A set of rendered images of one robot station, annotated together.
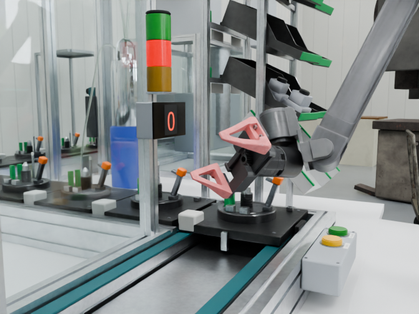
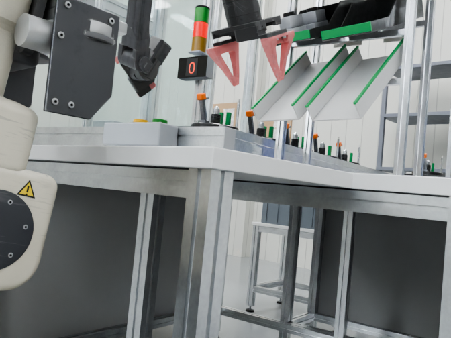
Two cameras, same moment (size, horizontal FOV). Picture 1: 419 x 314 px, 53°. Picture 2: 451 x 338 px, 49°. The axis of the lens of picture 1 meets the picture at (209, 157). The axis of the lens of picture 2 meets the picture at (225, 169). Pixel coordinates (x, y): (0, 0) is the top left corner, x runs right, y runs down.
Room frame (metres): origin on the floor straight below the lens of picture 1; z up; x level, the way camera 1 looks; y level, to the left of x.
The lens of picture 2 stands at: (1.26, -1.50, 0.80)
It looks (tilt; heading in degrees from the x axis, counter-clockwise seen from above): 3 degrees up; 99
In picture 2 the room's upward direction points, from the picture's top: 5 degrees clockwise
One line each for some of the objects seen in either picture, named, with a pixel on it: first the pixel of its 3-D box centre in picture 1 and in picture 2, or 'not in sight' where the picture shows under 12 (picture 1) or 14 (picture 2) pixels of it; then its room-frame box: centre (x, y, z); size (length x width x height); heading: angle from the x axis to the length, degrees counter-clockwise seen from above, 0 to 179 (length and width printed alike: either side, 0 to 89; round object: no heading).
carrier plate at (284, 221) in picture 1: (246, 219); not in sight; (0.98, -0.09, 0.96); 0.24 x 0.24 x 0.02; 64
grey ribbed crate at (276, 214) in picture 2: not in sight; (314, 210); (1.33, 2.02, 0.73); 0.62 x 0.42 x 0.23; 154
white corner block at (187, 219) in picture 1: (191, 220); not in sight; (0.94, 0.04, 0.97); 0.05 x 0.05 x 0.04; 64
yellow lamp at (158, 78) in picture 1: (159, 79); (198, 45); (0.86, 0.10, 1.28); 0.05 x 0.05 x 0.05
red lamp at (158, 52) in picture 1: (158, 54); (200, 31); (0.86, 0.10, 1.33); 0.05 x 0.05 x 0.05
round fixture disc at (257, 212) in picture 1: (246, 211); (214, 129); (0.98, -0.09, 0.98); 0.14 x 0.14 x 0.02
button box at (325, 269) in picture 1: (331, 257); (139, 135); (0.81, -0.24, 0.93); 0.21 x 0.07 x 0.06; 154
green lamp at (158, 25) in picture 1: (158, 28); (201, 16); (0.86, 0.10, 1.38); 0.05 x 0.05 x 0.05
